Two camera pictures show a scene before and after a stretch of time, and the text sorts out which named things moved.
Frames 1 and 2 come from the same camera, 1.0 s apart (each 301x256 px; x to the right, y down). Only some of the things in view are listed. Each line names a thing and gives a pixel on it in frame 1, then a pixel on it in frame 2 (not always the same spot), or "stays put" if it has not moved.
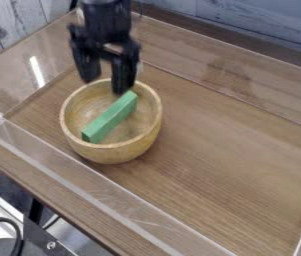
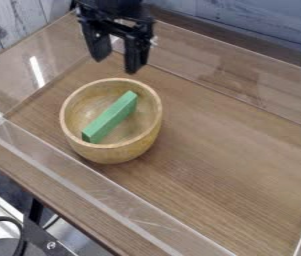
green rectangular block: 115,113 stays put
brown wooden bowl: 132,138 stays put
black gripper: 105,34 → 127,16
